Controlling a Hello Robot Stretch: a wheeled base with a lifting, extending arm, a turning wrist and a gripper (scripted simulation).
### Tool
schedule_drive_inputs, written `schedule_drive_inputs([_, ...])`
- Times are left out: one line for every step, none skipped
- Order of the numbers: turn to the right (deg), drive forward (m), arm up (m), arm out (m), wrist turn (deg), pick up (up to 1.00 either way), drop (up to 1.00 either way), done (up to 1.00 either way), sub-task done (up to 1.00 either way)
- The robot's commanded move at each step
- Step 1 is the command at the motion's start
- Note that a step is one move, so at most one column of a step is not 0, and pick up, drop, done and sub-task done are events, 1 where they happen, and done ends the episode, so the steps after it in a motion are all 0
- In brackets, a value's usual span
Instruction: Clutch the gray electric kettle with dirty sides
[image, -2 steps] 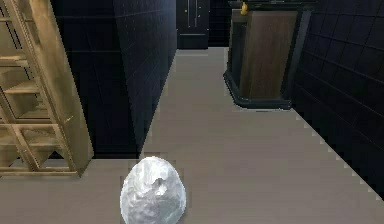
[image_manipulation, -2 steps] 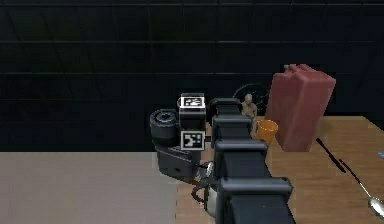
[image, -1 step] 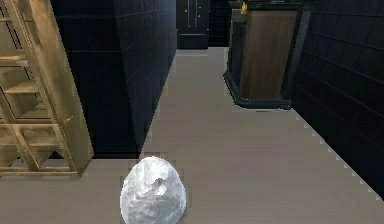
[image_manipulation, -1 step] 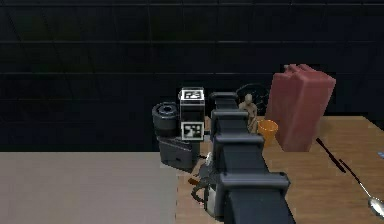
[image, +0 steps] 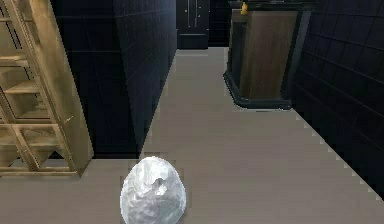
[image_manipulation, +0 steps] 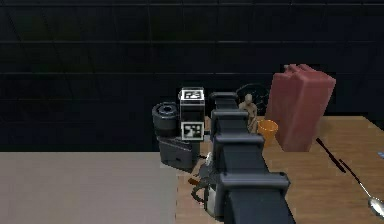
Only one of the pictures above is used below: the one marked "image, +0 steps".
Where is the light wooden shelf unit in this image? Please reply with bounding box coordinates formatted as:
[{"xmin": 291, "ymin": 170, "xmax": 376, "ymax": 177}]
[{"xmin": 0, "ymin": 0, "xmax": 95, "ymax": 178}]

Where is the white crumpled egg-shaped object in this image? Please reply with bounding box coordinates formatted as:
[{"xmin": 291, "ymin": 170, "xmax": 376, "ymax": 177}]
[{"xmin": 119, "ymin": 156, "xmax": 187, "ymax": 224}]

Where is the brown wooden counter cabinet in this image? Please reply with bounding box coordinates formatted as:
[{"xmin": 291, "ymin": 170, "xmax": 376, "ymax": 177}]
[{"xmin": 223, "ymin": 0, "xmax": 318, "ymax": 110}]

